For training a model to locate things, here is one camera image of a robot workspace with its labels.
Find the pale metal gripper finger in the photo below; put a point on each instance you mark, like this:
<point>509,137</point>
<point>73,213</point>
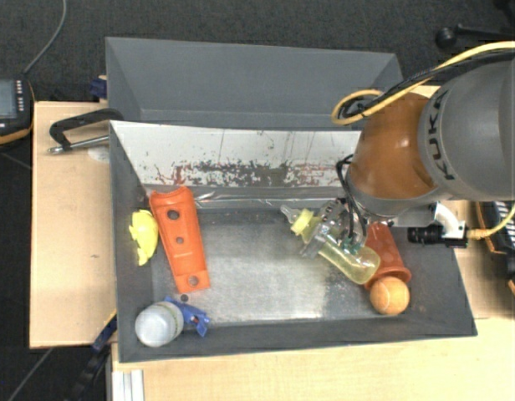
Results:
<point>327,214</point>
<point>312,247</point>

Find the yellow baby bottle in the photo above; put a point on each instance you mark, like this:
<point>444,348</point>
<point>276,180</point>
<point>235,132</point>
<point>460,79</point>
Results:
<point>353,263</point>

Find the orange plastic cup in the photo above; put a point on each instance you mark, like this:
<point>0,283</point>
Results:
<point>387,253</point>

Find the grey metal bin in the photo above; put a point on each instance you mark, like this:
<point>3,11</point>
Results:
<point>257,265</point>

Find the orange ball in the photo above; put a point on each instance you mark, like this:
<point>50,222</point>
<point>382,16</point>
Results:
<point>389,295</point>

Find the orange plastic piece with holes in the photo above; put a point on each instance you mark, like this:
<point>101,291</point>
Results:
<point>180,236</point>

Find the yellow plastic toy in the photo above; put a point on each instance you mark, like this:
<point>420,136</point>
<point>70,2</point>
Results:
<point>145,234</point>

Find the white spray bottle blue head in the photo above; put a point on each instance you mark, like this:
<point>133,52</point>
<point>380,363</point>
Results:
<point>159,323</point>

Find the pale wood flat board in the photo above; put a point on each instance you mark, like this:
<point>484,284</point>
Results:
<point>69,224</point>

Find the black cylinder on white bracket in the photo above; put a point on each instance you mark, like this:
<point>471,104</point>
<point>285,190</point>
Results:
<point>426,234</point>

